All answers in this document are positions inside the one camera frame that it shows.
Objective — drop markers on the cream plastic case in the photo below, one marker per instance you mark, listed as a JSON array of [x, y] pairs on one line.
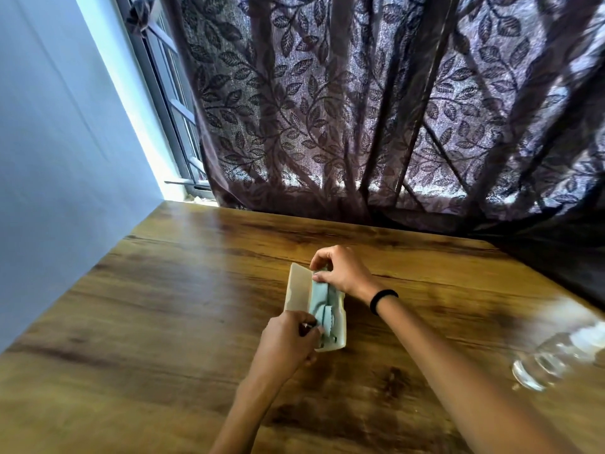
[[302, 302]]

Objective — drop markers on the grey window frame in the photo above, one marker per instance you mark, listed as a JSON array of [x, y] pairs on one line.
[[172, 103]]

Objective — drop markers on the person's left hand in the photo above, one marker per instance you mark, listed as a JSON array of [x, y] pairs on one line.
[[279, 345]]

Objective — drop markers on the person's right hand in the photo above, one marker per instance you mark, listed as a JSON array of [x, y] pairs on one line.
[[347, 274]]

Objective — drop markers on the person's right thumb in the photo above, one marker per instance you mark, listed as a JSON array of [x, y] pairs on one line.
[[326, 277]]

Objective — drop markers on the person's left fingers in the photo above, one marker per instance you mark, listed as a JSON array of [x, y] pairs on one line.
[[312, 326]]

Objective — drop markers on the black wristband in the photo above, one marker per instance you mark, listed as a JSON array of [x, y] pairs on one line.
[[382, 298]]

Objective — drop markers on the person's right forearm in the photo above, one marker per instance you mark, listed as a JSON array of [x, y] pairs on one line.
[[463, 378]]

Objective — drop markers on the light blue cloth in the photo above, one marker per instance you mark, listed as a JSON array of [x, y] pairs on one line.
[[324, 309]]

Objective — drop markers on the purple leaf-patterned curtain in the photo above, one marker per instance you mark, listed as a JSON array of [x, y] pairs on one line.
[[401, 113]]

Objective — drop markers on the clear plastic bottle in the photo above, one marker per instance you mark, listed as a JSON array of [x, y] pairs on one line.
[[557, 356]]

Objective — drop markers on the person's left forearm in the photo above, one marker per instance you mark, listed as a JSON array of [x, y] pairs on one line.
[[243, 416]]

